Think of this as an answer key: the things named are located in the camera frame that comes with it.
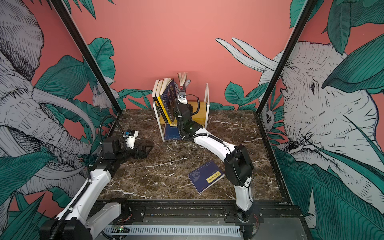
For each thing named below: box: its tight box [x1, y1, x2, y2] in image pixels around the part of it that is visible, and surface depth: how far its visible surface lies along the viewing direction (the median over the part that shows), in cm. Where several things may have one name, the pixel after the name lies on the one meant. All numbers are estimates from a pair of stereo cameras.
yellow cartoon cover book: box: [156, 80, 172, 125], surface depth 77 cm
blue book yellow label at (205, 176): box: [187, 160, 225, 195], surface depth 88 cm
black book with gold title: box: [152, 79, 169, 124], surface depth 76 cm
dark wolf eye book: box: [177, 72, 188, 91], surface depth 80 cm
